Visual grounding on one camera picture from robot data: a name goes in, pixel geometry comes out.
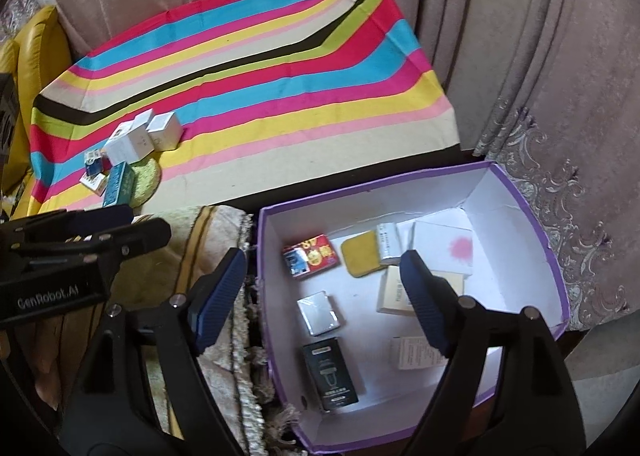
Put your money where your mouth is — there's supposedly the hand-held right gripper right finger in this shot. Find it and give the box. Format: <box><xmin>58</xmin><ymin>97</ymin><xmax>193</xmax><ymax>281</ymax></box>
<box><xmin>400</xmin><ymin>250</ymin><xmax>587</xmax><ymax>456</ymax></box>

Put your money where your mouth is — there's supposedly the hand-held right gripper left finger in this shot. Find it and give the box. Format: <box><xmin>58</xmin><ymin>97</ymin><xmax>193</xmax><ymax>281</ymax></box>
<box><xmin>59</xmin><ymin>247</ymin><xmax>249</xmax><ymax>456</ymax></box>

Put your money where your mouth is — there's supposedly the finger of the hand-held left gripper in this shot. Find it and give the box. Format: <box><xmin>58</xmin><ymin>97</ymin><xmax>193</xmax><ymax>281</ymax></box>
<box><xmin>10</xmin><ymin>217</ymin><xmax>172</xmax><ymax>263</ymax></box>
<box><xmin>0</xmin><ymin>205</ymin><xmax>134</xmax><ymax>243</ymax></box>

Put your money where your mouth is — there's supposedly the white box blue print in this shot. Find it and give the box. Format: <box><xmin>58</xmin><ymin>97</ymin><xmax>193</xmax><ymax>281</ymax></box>
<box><xmin>389</xmin><ymin>335</ymin><xmax>449</xmax><ymax>371</ymax></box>

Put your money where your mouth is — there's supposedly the green round scrubber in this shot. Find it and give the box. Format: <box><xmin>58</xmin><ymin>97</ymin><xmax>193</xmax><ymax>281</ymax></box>
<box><xmin>127</xmin><ymin>158</ymin><xmax>162</xmax><ymax>209</ymax></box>

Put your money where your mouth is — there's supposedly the white box pink stain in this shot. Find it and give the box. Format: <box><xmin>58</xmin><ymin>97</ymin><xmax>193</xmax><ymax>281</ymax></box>
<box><xmin>411</xmin><ymin>208</ymin><xmax>476</xmax><ymax>277</ymax></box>

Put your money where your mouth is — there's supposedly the white grey striped box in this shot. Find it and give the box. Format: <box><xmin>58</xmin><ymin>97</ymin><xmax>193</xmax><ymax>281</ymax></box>
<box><xmin>377</xmin><ymin>222</ymin><xmax>405</xmax><ymax>267</ymax></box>

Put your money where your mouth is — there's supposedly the yellow sponge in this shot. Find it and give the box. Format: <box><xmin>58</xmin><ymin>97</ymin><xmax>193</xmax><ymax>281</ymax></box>
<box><xmin>340</xmin><ymin>229</ymin><xmax>382</xmax><ymax>278</ymax></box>

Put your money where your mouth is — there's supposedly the purple cardboard box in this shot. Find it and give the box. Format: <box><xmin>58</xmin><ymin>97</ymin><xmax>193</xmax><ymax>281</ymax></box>
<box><xmin>256</xmin><ymin>161</ymin><xmax>571</xmax><ymax>442</ymax></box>

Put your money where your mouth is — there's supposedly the silver white box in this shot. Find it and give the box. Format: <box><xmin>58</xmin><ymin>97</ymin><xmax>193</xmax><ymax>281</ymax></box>
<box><xmin>296</xmin><ymin>290</ymin><xmax>347</xmax><ymax>337</ymax></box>

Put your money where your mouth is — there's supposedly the red yellow box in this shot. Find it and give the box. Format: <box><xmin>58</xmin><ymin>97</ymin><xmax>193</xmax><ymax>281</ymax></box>
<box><xmin>281</xmin><ymin>233</ymin><xmax>342</xmax><ymax>281</ymax></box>

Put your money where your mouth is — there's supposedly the black box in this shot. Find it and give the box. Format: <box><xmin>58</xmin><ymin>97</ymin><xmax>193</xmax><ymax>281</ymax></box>
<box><xmin>301</xmin><ymin>337</ymin><xmax>362</xmax><ymax>413</ymax></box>

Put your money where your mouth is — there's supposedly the small white printed box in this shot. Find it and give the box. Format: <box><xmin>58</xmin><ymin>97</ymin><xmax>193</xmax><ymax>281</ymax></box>
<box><xmin>79</xmin><ymin>171</ymin><xmax>109</xmax><ymax>196</ymax></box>

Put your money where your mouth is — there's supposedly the small blue box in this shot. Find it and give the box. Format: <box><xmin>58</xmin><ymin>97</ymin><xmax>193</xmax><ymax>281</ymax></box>
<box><xmin>83</xmin><ymin>150</ymin><xmax>112</xmax><ymax>175</ymax></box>

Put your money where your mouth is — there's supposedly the large white box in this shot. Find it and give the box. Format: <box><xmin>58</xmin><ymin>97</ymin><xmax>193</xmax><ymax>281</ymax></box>
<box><xmin>105</xmin><ymin>128</ymin><xmax>154</xmax><ymax>167</ymax></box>

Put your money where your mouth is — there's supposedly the white beige cube box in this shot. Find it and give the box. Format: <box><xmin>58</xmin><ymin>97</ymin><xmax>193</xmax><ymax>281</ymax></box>
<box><xmin>147</xmin><ymin>111</ymin><xmax>184</xmax><ymax>152</ymax></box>

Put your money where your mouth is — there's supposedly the embroidered beige curtain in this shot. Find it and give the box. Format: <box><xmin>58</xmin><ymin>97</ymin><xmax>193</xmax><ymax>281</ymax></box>
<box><xmin>472</xmin><ymin>106</ymin><xmax>640</xmax><ymax>333</ymax></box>

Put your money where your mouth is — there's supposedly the yellow cushion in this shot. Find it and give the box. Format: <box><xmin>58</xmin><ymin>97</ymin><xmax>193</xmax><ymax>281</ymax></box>
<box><xmin>0</xmin><ymin>6</ymin><xmax>73</xmax><ymax>217</ymax></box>

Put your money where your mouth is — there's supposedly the striped colourful tablecloth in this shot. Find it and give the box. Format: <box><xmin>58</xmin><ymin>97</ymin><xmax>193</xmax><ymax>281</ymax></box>
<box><xmin>29</xmin><ymin>0</ymin><xmax>461</xmax><ymax>217</ymax></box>

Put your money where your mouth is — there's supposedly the plain beige curtain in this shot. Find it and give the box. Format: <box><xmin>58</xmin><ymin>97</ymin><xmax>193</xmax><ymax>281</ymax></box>
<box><xmin>50</xmin><ymin>0</ymin><xmax>640</xmax><ymax>167</ymax></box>

